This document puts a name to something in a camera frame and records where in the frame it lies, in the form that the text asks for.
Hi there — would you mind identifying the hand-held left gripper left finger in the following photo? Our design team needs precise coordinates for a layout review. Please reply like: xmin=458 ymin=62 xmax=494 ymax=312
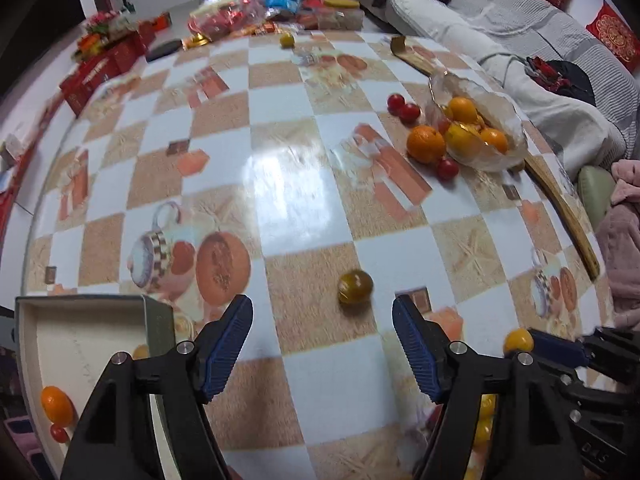
xmin=60 ymin=294 xmax=254 ymax=480

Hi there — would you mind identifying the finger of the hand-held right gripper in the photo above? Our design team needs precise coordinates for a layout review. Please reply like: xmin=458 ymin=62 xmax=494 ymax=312
xmin=527 ymin=326 xmax=640 ymax=386

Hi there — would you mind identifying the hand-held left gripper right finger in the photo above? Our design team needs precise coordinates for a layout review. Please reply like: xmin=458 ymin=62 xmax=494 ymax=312
xmin=391 ymin=294 xmax=586 ymax=480

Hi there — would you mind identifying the small yellow kumquat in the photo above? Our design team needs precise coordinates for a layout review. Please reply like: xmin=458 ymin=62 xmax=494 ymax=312
xmin=503 ymin=328 xmax=535 ymax=356

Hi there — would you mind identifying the dark green-yellow round fruit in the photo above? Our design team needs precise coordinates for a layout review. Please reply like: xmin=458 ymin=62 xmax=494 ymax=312
xmin=337 ymin=269 xmax=374 ymax=308

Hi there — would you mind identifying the grey cardboard box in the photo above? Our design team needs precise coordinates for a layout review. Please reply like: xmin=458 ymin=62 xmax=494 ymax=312
xmin=14 ymin=294 xmax=177 ymax=480

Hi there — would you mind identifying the pink fluffy garment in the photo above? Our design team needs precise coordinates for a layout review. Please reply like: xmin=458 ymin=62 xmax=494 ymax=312
xmin=594 ymin=159 xmax=640 ymax=332

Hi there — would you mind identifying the long wooden stick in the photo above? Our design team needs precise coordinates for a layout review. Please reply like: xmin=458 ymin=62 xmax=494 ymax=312
xmin=390 ymin=36 xmax=601 ymax=282

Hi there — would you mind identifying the green cushion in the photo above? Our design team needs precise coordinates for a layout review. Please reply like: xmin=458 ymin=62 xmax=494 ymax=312
xmin=577 ymin=165 xmax=619 ymax=235

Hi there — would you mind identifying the orange mandarin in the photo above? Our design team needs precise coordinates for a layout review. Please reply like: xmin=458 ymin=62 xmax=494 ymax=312
xmin=40 ymin=385 xmax=76 ymax=426
xmin=446 ymin=96 xmax=480 ymax=125
xmin=479 ymin=128 xmax=510 ymax=156

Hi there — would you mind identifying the checkered printed tablecloth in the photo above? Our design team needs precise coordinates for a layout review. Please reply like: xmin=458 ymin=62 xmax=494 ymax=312
xmin=22 ymin=30 xmax=616 ymax=480

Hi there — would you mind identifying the clear plastic bag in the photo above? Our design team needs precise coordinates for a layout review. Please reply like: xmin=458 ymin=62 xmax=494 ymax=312
xmin=424 ymin=70 xmax=530 ymax=173

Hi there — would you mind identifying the large orange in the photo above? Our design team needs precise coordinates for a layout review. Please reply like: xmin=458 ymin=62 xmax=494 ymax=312
xmin=406 ymin=125 xmax=447 ymax=165

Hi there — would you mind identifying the yellow-orange mandarin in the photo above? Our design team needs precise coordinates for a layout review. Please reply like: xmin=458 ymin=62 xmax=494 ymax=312
xmin=445 ymin=123 xmax=483 ymax=158

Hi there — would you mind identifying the black and red bag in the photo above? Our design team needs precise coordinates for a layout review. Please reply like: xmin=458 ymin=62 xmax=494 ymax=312
xmin=524 ymin=56 xmax=599 ymax=107

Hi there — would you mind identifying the white blanket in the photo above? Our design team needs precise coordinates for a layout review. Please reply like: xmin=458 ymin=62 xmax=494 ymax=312
xmin=389 ymin=0 xmax=632 ymax=171

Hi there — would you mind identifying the red gift box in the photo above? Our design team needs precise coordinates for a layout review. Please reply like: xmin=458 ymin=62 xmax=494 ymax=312
xmin=59 ymin=20 xmax=157 ymax=117

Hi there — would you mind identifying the red patterned cushion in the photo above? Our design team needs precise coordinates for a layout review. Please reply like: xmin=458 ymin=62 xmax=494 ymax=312
xmin=585 ymin=0 xmax=640 ymax=75

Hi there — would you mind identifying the grey striped sofa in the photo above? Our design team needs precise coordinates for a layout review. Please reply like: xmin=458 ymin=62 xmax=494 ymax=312
xmin=345 ymin=0 xmax=640 ymax=161

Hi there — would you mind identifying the clear bag of red candies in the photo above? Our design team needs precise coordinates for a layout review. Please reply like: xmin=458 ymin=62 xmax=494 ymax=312
xmin=187 ymin=0 xmax=272 ymax=44

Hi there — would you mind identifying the colourful gift decoration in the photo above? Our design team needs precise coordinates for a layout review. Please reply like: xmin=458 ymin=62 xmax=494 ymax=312
xmin=77 ymin=7 xmax=138 ymax=53

